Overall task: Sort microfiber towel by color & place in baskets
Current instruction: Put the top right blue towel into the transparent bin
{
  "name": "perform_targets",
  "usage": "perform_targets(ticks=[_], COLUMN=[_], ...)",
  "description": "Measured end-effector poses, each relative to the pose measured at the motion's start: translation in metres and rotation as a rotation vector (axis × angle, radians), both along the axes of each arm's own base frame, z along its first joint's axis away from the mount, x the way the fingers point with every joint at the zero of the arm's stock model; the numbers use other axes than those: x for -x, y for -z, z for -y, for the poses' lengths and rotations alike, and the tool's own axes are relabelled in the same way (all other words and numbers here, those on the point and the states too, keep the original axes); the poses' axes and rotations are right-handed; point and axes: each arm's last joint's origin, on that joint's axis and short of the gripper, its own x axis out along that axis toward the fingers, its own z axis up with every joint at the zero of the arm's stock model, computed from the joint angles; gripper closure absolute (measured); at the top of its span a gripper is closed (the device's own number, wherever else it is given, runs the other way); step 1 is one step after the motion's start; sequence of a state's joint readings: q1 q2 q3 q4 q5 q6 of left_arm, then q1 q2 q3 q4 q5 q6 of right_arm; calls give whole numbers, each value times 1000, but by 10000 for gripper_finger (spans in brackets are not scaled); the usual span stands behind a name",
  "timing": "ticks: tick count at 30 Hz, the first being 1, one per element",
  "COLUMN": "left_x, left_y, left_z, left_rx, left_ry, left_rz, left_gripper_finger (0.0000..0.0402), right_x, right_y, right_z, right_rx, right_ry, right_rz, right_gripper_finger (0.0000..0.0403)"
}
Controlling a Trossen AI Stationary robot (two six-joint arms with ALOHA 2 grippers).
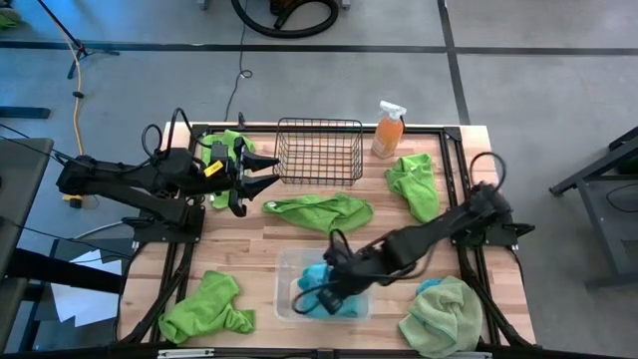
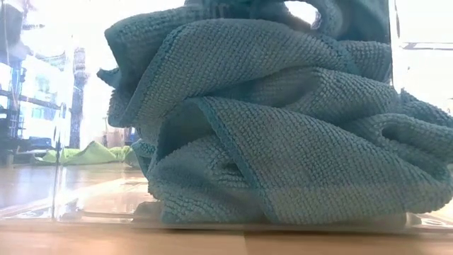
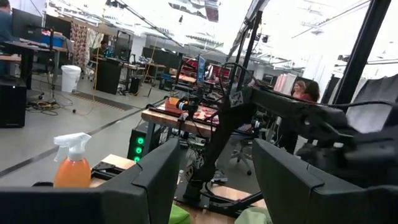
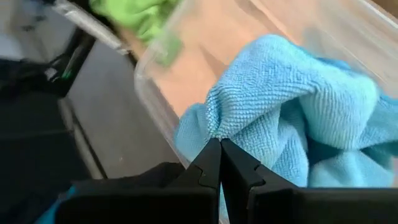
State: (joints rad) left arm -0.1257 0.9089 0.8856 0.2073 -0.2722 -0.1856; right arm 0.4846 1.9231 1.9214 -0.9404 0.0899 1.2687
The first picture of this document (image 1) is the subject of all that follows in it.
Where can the black aluminium extrusion frame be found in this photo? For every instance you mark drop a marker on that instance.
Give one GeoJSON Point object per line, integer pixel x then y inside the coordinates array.
{"type": "Point", "coordinates": [453, 134]}

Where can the black floor bar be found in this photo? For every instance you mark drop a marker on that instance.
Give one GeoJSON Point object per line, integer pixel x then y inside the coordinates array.
{"type": "Point", "coordinates": [25, 112]}

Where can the white paper sheet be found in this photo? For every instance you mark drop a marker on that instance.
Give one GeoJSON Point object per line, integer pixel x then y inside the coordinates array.
{"type": "Point", "coordinates": [85, 304]}

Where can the orange spray bottle white trigger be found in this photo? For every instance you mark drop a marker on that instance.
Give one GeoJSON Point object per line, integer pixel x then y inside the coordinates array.
{"type": "Point", "coordinates": [386, 137]}

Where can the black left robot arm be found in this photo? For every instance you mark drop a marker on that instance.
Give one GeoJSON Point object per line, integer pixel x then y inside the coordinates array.
{"type": "Point", "coordinates": [124, 179]}

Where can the dark grey desk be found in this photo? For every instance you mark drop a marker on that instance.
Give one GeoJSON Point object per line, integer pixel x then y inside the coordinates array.
{"type": "Point", "coordinates": [603, 229]}
{"type": "Point", "coordinates": [20, 189]}

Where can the black tripod stand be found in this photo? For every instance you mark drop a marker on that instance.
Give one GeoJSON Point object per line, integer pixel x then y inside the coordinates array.
{"type": "Point", "coordinates": [60, 22]}

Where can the green cloth on floor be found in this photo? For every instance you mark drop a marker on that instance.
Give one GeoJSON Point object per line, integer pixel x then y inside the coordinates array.
{"type": "Point", "coordinates": [7, 19]}

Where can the pale green microfiber towel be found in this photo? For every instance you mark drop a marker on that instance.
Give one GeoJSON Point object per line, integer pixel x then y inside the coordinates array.
{"type": "Point", "coordinates": [443, 319]}

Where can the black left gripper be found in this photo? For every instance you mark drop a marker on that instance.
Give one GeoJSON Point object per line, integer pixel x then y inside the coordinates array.
{"type": "Point", "coordinates": [236, 189]}

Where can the teal blue microfiber towel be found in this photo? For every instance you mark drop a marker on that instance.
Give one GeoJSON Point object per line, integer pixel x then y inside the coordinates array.
{"type": "Point", "coordinates": [349, 308]}

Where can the bright green microfiber towel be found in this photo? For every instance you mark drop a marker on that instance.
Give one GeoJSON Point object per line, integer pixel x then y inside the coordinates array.
{"type": "Point", "coordinates": [209, 309]}
{"type": "Point", "coordinates": [226, 137]}
{"type": "Point", "coordinates": [324, 214]}
{"type": "Point", "coordinates": [414, 184]}

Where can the clear plastic bin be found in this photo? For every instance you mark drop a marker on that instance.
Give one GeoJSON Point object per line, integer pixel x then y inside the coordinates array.
{"type": "Point", "coordinates": [288, 261]}

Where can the light blue microfiber towel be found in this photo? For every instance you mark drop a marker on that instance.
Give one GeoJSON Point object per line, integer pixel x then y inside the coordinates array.
{"type": "Point", "coordinates": [314, 276]}
{"type": "Point", "coordinates": [426, 285]}

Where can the yellow tag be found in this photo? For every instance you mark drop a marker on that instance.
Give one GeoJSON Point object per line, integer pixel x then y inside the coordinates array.
{"type": "Point", "coordinates": [213, 168]}

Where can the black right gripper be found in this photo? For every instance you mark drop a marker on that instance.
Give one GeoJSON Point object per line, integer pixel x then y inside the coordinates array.
{"type": "Point", "coordinates": [344, 279]}

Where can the silver metal bracket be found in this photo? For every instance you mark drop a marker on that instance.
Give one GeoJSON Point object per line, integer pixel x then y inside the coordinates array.
{"type": "Point", "coordinates": [184, 353]}

